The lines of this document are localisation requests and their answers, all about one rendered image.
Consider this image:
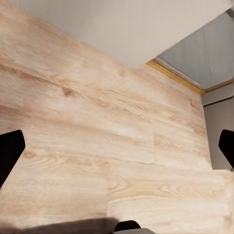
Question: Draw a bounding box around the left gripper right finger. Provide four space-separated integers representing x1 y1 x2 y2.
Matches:
218 130 234 169

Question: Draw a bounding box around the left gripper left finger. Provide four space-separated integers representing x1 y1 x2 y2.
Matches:
0 130 25 188

